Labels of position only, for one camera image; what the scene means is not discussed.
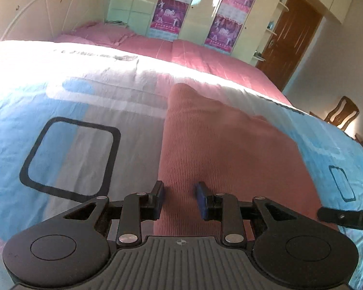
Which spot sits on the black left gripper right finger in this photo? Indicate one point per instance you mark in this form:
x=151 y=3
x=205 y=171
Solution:
x=225 y=208

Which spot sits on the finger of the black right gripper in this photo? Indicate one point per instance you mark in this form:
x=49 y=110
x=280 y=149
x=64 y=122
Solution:
x=345 y=218

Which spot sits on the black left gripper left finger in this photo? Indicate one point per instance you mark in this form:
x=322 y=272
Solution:
x=99 y=213

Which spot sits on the wooden chair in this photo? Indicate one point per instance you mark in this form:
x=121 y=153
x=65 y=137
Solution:
x=343 y=114

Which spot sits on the blue white patterned blanket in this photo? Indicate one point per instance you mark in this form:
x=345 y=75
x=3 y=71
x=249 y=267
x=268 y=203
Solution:
x=78 y=118

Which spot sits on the pink bedspread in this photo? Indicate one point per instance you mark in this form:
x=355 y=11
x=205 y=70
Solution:
x=205 y=60

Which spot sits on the pink pillow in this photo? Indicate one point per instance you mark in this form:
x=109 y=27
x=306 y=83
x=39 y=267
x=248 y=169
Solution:
x=97 y=33

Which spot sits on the lower right purple poster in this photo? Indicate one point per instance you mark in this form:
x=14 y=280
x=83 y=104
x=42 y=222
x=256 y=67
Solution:
x=223 y=34

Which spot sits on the lower left purple poster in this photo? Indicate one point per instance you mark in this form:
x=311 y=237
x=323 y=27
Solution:
x=167 y=19

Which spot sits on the brown wooden door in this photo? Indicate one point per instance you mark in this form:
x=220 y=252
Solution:
x=293 y=33

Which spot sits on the cream glossy wardrobe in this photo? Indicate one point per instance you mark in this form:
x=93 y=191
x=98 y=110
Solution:
x=137 y=14

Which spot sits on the cream round headboard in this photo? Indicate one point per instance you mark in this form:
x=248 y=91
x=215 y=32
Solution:
x=44 y=20

